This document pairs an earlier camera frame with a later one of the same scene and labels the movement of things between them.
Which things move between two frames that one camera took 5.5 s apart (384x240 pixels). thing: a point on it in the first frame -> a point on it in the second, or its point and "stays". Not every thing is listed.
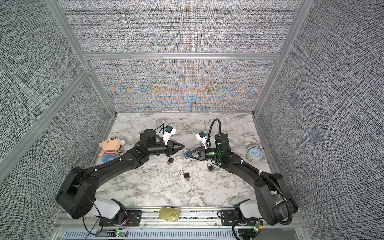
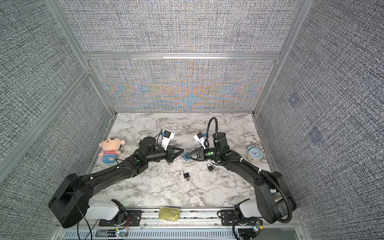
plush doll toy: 110,146 stays
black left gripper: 170,149 -> 171,156
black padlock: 210,168 stays
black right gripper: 201,156 stays
